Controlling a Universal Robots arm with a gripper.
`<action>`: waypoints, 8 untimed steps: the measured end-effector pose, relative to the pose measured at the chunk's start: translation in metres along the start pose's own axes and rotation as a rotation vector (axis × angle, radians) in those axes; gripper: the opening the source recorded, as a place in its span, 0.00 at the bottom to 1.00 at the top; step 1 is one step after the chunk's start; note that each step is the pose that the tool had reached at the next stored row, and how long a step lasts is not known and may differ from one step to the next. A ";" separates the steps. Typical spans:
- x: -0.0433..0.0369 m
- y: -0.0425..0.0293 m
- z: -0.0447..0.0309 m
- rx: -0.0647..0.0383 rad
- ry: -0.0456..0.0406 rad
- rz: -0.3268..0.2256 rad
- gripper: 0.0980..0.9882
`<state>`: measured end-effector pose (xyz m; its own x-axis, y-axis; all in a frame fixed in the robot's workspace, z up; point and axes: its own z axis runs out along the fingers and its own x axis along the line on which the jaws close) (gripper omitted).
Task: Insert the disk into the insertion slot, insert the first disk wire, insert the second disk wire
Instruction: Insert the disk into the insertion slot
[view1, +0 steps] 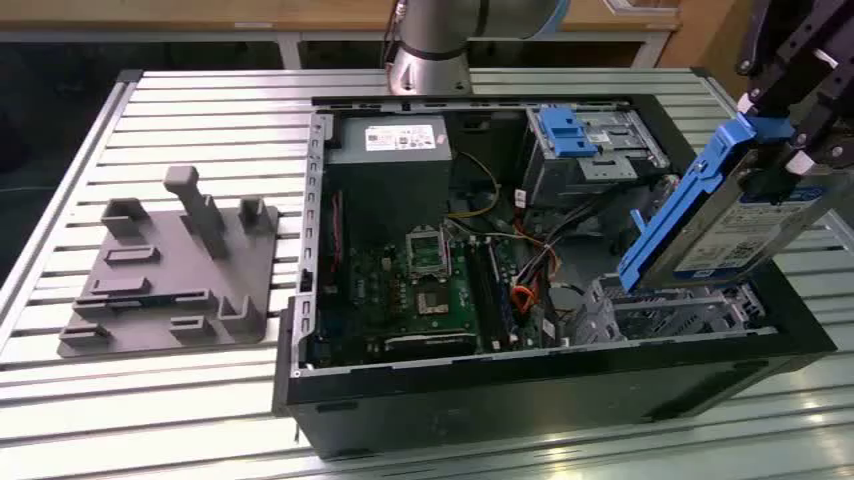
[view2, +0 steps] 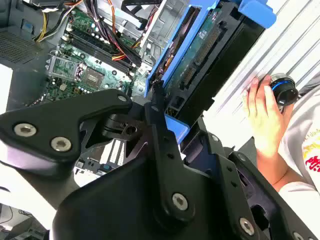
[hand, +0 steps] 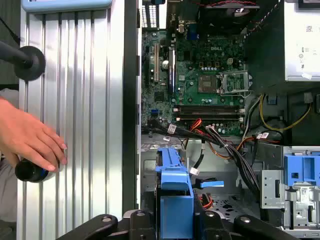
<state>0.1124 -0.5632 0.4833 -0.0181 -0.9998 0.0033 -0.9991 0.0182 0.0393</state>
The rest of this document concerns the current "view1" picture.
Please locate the RAM stick in slot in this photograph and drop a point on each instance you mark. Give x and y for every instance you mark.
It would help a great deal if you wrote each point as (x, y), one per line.
(502, 295)

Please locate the hard disk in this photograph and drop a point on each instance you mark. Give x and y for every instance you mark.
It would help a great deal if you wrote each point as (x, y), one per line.
(724, 235)

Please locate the grey parts rack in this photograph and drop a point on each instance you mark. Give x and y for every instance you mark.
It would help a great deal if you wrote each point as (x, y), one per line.
(167, 260)

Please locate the black open PC case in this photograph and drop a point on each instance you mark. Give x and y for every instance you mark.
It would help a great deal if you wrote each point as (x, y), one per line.
(501, 400)

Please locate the black graphics card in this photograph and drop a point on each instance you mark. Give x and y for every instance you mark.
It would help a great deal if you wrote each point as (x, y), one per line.
(430, 345)

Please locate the metal disk bay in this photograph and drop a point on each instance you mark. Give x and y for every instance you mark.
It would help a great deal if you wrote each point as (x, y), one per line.
(668, 315)

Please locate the CPU socket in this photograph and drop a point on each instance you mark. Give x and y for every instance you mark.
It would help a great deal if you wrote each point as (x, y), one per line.
(427, 250)

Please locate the green RAM stick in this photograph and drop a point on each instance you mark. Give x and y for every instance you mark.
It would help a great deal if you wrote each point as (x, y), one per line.
(163, 300)

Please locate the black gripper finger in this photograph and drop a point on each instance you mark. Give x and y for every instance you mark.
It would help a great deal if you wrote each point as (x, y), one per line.
(834, 115)
(790, 65)

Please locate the green motherboard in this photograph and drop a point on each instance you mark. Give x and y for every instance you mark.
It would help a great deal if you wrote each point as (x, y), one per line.
(387, 300)

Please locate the metal optical drive cage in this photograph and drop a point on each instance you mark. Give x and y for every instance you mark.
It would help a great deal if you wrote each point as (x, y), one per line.
(601, 165)

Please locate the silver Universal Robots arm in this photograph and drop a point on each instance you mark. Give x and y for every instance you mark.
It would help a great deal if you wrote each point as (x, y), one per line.
(434, 65)

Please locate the grey power supply unit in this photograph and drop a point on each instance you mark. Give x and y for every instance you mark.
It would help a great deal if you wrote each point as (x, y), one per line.
(387, 185)

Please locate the blue drive cage latch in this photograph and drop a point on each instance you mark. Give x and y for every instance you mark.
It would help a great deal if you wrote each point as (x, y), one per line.
(566, 132)

